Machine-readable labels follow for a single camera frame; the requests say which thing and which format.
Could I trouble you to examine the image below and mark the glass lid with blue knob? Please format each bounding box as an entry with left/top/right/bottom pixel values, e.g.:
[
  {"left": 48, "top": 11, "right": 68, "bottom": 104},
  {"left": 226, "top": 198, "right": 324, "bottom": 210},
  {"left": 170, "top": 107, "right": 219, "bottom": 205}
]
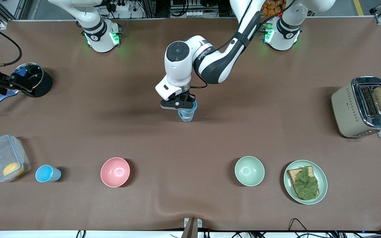
[{"left": 10, "top": 63, "right": 44, "bottom": 92}]

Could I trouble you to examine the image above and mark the orange round food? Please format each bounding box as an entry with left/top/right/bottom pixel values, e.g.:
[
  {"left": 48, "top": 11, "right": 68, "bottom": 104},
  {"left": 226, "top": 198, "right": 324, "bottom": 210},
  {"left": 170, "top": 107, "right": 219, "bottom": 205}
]
[{"left": 3, "top": 162, "right": 25, "bottom": 179}]

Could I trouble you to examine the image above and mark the pale green bowl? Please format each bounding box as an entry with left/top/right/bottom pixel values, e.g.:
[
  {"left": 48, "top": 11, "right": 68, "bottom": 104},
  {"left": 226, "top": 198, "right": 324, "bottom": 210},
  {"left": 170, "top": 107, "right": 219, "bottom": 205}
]
[{"left": 234, "top": 156, "right": 265, "bottom": 187}]

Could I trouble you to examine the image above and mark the pink bowl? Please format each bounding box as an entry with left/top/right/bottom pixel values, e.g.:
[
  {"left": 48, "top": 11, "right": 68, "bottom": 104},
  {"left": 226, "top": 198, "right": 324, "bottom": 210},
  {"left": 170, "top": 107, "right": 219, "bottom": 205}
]
[{"left": 100, "top": 157, "right": 131, "bottom": 188}]

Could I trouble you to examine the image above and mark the bag of orange buns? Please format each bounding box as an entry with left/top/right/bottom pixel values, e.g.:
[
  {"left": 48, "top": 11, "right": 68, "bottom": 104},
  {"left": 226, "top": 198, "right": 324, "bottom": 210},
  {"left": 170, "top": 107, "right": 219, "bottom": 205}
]
[{"left": 260, "top": 0, "right": 288, "bottom": 18}]

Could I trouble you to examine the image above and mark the toast slice under lettuce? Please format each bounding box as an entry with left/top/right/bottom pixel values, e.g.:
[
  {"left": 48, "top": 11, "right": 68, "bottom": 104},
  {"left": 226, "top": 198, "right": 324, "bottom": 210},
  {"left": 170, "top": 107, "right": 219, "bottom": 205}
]
[{"left": 287, "top": 166, "right": 320, "bottom": 201}]

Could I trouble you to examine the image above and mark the green lettuce leaf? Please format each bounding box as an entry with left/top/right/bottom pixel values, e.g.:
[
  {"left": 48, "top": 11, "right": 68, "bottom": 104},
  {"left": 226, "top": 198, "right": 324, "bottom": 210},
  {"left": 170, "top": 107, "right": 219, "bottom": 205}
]
[{"left": 292, "top": 166, "right": 319, "bottom": 200}]

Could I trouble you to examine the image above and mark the pale green plate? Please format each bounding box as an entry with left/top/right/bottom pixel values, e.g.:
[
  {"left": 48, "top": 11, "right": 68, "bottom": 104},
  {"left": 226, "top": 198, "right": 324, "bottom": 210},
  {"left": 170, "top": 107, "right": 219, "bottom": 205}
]
[{"left": 283, "top": 160, "right": 328, "bottom": 205}]

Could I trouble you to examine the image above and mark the beige and chrome toaster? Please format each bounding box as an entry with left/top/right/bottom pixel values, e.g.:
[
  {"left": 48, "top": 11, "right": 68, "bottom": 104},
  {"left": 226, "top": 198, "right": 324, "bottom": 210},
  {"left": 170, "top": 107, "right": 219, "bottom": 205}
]
[{"left": 331, "top": 76, "right": 381, "bottom": 139}]

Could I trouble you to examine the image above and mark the black pot with blue handle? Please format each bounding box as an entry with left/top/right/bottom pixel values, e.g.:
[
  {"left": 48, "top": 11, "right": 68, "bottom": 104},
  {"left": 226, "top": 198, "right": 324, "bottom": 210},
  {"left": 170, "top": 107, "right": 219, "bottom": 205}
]
[{"left": 0, "top": 62, "right": 54, "bottom": 114}]

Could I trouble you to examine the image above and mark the metal table clamp bracket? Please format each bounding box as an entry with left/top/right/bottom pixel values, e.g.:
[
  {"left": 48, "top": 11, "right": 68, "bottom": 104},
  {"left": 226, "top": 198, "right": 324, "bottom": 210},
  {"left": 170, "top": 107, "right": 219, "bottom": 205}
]
[{"left": 184, "top": 217, "right": 203, "bottom": 238}]

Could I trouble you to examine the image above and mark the black floor cable loop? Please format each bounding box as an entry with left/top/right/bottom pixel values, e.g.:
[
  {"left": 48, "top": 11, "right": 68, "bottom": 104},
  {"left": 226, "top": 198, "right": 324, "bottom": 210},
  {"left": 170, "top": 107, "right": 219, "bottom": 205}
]
[{"left": 288, "top": 218, "right": 310, "bottom": 238}]

